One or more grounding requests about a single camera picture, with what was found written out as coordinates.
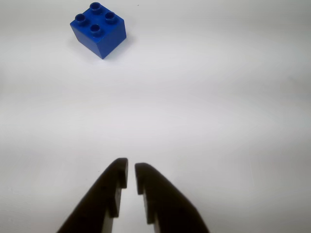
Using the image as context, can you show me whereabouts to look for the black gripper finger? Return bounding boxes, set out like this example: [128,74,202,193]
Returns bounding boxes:
[135,162,210,233]
[56,158,129,233]

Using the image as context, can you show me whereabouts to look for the blue lego brick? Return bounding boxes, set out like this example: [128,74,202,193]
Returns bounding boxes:
[69,1,127,60]

